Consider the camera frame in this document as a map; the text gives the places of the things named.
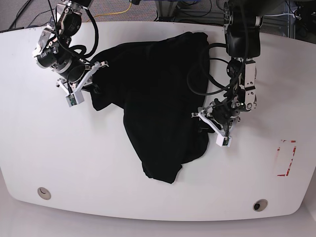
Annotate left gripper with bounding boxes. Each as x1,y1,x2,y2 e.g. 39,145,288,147
191,98,241,137

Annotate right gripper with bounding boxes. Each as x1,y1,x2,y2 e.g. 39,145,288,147
56,64,95,94

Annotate black t-shirt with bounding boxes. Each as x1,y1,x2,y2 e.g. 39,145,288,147
90,32,209,183

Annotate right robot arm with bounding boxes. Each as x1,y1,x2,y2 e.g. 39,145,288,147
32,0,108,95

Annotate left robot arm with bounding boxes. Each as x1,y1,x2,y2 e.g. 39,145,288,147
187,0,281,139

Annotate red tape rectangle marking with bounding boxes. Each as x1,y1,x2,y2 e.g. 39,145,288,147
274,140,297,177

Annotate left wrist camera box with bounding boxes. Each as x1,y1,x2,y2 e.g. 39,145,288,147
216,134,232,147

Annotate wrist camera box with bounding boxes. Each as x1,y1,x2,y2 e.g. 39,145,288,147
66,91,84,107
216,134,232,147

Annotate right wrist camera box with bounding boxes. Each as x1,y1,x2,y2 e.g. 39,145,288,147
66,91,84,107

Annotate yellow cable on floor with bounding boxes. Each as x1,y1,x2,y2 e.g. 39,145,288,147
86,0,133,23

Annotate right table cable grommet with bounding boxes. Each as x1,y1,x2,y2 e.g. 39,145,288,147
253,199,268,212

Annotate table cable grommet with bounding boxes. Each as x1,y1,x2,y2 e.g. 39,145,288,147
37,187,51,200
253,199,268,212

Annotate left table cable grommet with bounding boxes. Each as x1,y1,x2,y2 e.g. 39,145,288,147
37,187,51,200

